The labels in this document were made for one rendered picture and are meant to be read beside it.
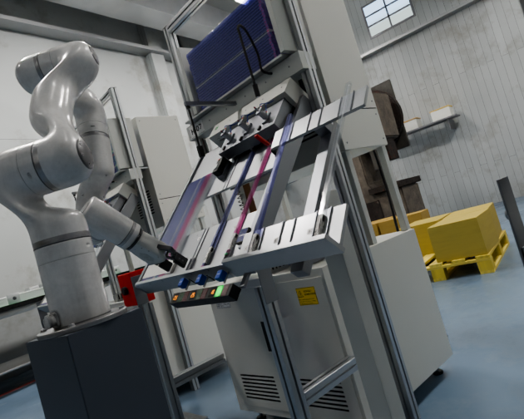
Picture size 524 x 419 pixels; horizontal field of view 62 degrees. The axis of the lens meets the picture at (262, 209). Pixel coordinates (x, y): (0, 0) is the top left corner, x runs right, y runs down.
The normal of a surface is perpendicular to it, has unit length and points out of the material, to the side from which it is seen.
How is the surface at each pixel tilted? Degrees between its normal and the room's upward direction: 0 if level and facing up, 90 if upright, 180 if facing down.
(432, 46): 90
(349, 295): 90
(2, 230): 90
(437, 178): 90
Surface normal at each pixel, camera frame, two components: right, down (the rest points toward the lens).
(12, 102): 0.76, -0.25
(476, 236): -0.59, 0.13
